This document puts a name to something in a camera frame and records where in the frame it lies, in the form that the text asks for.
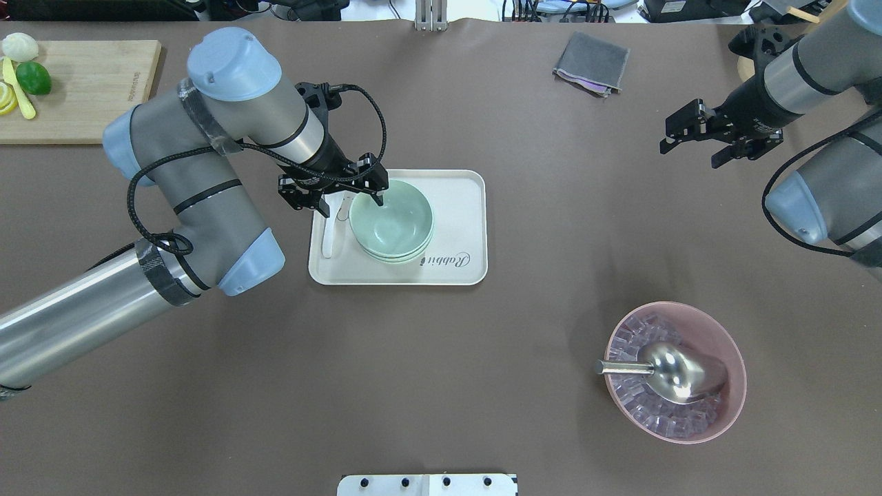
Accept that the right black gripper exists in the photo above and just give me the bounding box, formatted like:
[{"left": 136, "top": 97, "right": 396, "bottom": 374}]
[{"left": 659, "top": 79, "right": 786, "bottom": 169}]

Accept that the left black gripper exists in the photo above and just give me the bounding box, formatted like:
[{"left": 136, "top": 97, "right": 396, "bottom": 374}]
[{"left": 278, "top": 131, "right": 389, "bottom": 218}]

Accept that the green bowl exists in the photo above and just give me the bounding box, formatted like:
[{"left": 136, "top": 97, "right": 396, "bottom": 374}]
[
  {"left": 352, "top": 224, "right": 435, "bottom": 264},
  {"left": 361, "top": 231, "right": 435, "bottom": 265},
  {"left": 349, "top": 180, "right": 435, "bottom": 232}
]

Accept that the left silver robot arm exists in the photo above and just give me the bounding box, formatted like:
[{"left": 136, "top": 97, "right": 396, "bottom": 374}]
[{"left": 1, "top": 26, "right": 389, "bottom": 401}]

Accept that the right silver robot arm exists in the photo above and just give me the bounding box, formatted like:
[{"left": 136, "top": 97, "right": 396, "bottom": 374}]
[{"left": 659, "top": 1, "right": 881, "bottom": 279}]

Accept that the white ceramic spoon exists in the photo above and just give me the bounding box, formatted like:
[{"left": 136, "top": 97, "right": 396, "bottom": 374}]
[{"left": 321, "top": 192, "right": 353, "bottom": 258}]

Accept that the green bowl on tray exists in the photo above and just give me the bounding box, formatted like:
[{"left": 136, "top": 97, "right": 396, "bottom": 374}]
[{"left": 361, "top": 231, "right": 435, "bottom": 265}]

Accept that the cream serving tray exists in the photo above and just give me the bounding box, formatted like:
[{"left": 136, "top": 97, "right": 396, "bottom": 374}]
[{"left": 308, "top": 169, "right": 489, "bottom": 286}]

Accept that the grey folded cloth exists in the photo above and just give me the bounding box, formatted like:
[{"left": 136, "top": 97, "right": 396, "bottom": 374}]
[{"left": 552, "top": 32, "right": 630, "bottom": 98}]

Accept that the pink bowl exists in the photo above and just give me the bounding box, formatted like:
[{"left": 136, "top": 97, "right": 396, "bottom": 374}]
[{"left": 602, "top": 301, "right": 747, "bottom": 445}]

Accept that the metal scoop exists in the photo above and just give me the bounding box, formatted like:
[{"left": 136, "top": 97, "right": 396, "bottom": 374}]
[{"left": 593, "top": 342, "right": 730, "bottom": 405}]

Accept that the wooden cutting board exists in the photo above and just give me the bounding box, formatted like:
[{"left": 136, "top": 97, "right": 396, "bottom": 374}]
[{"left": 1, "top": 40, "right": 161, "bottom": 145}]

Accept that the green lime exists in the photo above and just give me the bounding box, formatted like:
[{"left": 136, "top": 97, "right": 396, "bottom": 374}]
[{"left": 15, "top": 61, "right": 53, "bottom": 95}]

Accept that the lemon slice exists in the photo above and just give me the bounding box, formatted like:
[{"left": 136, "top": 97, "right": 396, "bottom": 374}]
[{"left": 0, "top": 81, "right": 18, "bottom": 116}]

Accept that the yellow plastic knife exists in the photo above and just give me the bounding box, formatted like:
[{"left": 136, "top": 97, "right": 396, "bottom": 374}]
[{"left": 2, "top": 56, "right": 36, "bottom": 120}]

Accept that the white garlic bulb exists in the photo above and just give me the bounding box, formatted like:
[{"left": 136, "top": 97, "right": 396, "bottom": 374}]
[{"left": 2, "top": 32, "right": 40, "bottom": 63}]

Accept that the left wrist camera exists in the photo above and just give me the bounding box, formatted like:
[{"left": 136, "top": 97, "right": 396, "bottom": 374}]
[{"left": 295, "top": 82, "right": 342, "bottom": 131}]

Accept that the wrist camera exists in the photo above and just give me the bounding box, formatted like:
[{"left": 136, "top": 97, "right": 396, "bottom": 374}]
[
  {"left": 295, "top": 82, "right": 342, "bottom": 131},
  {"left": 728, "top": 25, "right": 802, "bottom": 73}
]

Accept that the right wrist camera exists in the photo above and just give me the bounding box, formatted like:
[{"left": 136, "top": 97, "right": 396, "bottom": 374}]
[{"left": 728, "top": 25, "right": 802, "bottom": 73}]

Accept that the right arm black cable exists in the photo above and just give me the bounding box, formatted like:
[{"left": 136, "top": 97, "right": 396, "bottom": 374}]
[{"left": 761, "top": 127, "right": 882, "bottom": 259}]

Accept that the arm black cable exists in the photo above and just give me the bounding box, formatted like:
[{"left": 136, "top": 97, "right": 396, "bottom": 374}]
[
  {"left": 126, "top": 84, "right": 388, "bottom": 257},
  {"left": 761, "top": 127, "right": 882, "bottom": 259}
]

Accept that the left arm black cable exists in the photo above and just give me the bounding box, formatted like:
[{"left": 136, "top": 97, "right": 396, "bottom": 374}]
[{"left": 126, "top": 84, "right": 388, "bottom": 257}]

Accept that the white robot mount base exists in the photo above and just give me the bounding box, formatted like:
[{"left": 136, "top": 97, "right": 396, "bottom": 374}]
[{"left": 336, "top": 473, "right": 519, "bottom": 495}]

